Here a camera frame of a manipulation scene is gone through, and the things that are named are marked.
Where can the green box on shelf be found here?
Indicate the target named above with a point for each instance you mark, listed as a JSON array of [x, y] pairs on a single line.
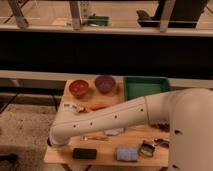
[[98, 20]]

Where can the metal fork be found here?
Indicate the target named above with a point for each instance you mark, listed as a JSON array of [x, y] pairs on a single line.
[[86, 138]]

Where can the black rectangular block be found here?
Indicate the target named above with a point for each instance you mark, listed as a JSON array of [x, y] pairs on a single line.
[[82, 153]]

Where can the purple bowl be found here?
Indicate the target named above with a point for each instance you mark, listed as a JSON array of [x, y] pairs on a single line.
[[105, 83]]

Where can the red bowl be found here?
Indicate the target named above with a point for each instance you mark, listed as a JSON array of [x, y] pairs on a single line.
[[79, 88]]

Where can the green plastic tray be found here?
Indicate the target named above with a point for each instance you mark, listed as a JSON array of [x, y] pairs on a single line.
[[137, 86]]

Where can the blue sponge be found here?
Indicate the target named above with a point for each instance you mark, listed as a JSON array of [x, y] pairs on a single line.
[[126, 154]]

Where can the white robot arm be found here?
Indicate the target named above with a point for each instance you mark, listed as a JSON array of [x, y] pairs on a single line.
[[189, 113]]

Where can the wooden table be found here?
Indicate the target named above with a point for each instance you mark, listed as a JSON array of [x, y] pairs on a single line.
[[106, 150]]

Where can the brown dried food pile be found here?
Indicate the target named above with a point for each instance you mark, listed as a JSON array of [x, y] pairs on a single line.
[[162, 127]]

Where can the yellow banana toy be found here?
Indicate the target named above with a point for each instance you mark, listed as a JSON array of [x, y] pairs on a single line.
[[73, 108]]

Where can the blue crumpled cloth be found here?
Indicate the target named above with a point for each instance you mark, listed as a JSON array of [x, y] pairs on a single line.
[[114, 132]]

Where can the black handled knife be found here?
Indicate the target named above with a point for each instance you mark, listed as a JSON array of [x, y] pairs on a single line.
[[162, 142]]

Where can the dark object on shelf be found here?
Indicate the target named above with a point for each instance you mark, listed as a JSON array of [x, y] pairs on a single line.
[[145, 20]]

